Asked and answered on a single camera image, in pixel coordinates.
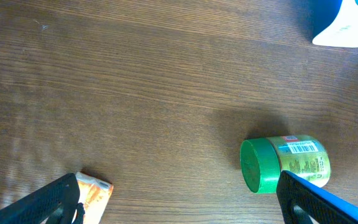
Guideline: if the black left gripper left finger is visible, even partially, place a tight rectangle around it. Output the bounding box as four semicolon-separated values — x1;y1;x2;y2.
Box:
0;173;85;224

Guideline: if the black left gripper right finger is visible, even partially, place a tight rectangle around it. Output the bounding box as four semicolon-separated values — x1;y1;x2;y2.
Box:
276;170;358;223

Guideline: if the orange red snack packet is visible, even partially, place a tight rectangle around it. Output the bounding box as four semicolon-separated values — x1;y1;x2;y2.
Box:
75;172;114;224

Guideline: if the green lid spice jar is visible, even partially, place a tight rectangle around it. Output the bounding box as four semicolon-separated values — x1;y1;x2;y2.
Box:
240;134;331;194

